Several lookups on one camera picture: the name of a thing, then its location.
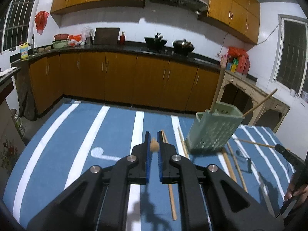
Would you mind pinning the black kitchen countertop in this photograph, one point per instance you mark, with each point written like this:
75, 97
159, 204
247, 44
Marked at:
125, 48

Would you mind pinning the black pot with lid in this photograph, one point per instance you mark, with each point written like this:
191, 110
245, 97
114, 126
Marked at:
183, 46

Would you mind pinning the red plastic bags right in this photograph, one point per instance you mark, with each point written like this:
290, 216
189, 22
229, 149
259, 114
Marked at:
238, 65

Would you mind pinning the red hanging plastic bag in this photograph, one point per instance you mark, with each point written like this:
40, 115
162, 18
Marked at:
41, 20

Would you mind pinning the stepped wooden wall cabinets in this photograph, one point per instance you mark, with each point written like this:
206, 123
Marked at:
231, 12

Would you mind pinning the gas stove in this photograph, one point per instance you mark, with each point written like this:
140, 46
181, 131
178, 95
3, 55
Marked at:
166, 51

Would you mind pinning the floral printed box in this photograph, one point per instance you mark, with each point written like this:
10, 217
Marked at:
8, 151

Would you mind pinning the red and white plastic bag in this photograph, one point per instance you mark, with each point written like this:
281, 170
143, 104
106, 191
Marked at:
75, 40

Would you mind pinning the person's right hand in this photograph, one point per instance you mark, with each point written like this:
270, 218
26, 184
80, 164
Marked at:
290, 188

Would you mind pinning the round-ended wooden utensil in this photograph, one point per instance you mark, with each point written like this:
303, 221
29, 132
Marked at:
154, 145

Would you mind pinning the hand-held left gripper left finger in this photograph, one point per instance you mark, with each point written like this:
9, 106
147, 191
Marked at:
147, 160

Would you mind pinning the dark cutting board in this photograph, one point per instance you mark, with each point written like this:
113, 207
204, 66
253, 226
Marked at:
106, 36

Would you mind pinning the barred window white frame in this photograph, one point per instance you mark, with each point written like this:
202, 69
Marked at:
292, 53

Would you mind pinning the dark sack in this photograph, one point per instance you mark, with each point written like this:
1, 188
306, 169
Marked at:
26, 101

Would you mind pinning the steel faucet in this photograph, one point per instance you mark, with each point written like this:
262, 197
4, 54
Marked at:
33, 43

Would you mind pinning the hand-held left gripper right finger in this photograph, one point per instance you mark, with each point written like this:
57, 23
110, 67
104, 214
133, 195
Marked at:
160, 160

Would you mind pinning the white cloth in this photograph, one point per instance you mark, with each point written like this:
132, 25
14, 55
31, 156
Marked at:
6, 71

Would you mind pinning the blue white striped tablecloth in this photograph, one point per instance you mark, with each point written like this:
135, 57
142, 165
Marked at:
101, 134

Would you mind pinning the red basin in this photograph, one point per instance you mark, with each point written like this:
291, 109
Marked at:
61, 37

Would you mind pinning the green perforated utensil holder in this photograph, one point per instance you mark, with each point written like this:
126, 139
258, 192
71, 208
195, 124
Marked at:
211, 130

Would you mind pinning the black wok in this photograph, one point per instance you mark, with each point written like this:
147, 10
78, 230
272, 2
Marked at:
155, 42

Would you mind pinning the green basin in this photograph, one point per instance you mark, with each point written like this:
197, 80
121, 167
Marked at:
60, 44

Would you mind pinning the clear plastic bag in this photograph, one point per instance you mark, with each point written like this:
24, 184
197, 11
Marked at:
87, 31

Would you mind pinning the stack of steel pots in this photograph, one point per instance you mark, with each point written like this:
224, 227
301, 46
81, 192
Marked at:
18, 122

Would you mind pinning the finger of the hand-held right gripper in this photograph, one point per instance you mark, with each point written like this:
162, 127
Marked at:
287, 152

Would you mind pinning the steel cup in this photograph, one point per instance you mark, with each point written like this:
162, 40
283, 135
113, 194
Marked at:
89, 41

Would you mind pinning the yellow detergent bottle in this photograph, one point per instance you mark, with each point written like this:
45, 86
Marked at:
24, 51

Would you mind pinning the barred window with curtain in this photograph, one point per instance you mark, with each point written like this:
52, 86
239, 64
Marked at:
16, 19

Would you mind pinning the large red plastic bag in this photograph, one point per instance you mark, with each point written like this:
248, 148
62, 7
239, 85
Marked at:
237, 51

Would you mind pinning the wooden base cabinets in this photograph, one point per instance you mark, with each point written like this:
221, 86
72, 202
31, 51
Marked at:
120, 77

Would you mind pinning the red bottle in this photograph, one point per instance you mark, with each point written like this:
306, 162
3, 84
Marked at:
122, 39

